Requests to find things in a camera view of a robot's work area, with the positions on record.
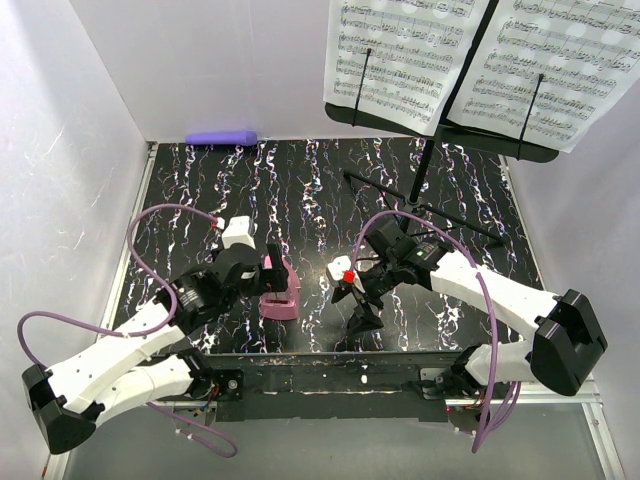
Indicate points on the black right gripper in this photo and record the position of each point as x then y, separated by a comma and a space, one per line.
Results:
364, 321

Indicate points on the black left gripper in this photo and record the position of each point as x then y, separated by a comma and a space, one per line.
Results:
273, 280

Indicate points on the pink metronome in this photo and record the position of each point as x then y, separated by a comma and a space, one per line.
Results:
282, 306

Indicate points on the white sheet music page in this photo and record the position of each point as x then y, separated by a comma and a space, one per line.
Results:
546, 71
398, 60

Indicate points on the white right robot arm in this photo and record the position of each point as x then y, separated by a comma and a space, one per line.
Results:
561, 338

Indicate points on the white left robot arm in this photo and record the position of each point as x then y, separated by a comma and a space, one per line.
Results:
71, 399

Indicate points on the purple cylindrical case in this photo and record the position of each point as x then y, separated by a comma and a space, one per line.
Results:
242, 137

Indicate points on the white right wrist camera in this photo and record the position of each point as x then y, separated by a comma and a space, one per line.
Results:
340, 273

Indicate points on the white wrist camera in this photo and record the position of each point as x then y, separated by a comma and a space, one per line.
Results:
240, 230
340, 273

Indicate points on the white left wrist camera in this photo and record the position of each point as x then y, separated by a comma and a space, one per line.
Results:
240, 230

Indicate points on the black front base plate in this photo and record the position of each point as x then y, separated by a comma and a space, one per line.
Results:
335, 385

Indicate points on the aluminium left side rail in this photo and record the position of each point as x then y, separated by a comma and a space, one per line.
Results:
111, 308

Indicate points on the aluminium rail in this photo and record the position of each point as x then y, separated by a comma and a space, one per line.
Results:
111, 308
534, 393

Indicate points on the aluminium front rail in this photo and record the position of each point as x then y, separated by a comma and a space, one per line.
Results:
534, 393

